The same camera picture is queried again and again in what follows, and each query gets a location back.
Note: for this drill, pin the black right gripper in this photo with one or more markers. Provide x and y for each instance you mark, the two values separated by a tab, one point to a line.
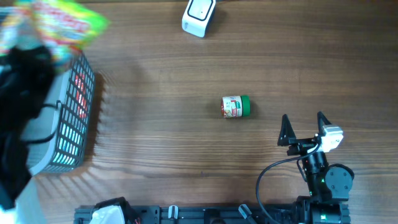
287	137

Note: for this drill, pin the Haribo gummy candy bag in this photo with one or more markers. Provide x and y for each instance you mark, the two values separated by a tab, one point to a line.
63	27

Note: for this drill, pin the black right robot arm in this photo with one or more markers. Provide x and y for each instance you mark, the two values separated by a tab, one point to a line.
328	185

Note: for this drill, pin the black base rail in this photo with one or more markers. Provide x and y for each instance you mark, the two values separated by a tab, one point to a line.
199	215

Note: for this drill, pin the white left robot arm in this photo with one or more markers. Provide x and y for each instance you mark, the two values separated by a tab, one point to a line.
26	78

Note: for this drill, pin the grey plastic mesh basket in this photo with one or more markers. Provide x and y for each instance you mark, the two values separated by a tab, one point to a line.
65	120

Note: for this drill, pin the green lid spice jar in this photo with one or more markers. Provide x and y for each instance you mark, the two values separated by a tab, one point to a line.
235	106

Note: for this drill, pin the white barcode scanner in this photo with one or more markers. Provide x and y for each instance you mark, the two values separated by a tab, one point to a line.
197	16

